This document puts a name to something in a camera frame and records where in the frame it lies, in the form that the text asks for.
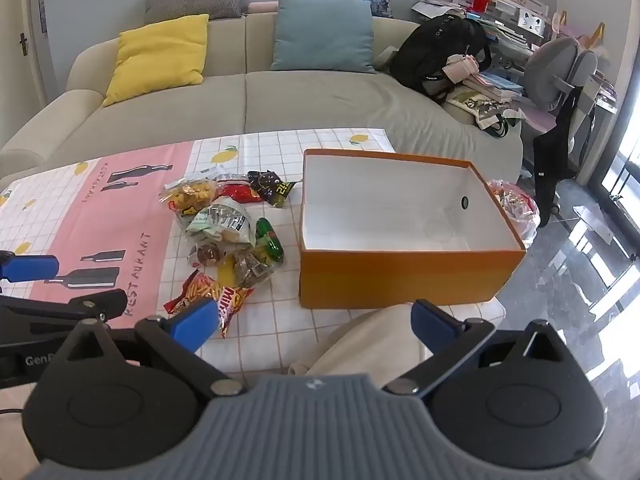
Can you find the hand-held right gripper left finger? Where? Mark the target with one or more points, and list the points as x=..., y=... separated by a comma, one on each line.
x=195, y=322

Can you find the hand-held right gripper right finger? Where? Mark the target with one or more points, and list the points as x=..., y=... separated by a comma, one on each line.
x=435, y=322

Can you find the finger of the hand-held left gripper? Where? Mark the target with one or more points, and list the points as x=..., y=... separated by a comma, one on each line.
x=65, y=305
x=32, y=267

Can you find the red and yellow snack packet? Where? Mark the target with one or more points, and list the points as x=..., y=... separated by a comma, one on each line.
x=227, y=300

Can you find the orange cardboard box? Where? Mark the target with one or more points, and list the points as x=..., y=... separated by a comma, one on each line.
x=400, y=270

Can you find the clear candy packet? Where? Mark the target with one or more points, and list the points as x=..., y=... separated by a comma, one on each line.
x=250, y=270

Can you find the white and green snack packet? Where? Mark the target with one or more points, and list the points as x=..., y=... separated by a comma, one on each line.
x=220, y=220

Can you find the yellow popcorn packet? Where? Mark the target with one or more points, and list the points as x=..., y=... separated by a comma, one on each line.
x=187, y=195

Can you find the dark brown snack packet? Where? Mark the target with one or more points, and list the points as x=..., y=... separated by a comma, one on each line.
x=270, y=185

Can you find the plastic bag of snacks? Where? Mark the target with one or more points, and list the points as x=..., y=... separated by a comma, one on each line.
x=517, y=210

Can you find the person's cream trouser leg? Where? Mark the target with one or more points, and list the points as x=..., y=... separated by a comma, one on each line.
x=360, y=340

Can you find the black garment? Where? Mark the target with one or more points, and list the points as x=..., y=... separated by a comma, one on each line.
x=550, y=160

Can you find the printed tote bag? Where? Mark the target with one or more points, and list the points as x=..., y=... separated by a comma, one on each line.
x=485, y=110

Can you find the stack of books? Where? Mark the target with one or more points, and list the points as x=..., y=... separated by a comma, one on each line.
x=495, y=87

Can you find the yellow pillow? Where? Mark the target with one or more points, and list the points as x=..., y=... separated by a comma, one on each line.
x=155, y=55

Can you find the beige sofa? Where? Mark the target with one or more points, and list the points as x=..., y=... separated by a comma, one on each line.
x=310, y=100

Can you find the pale pink pouch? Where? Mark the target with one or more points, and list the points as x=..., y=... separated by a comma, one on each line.
x=460, y=69

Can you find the black backpack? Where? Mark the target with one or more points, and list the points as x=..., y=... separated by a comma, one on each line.
x=430, y=50

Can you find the grey desk chair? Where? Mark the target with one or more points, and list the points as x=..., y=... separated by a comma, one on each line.
x=550, y=70

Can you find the light blue pillow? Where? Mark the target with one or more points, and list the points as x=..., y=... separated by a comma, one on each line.
x=322, y=32

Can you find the grey pillow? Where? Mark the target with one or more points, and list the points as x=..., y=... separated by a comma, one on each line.
x=195, y=0

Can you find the pink roll cushion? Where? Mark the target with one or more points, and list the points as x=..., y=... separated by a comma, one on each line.
x=260, y=7

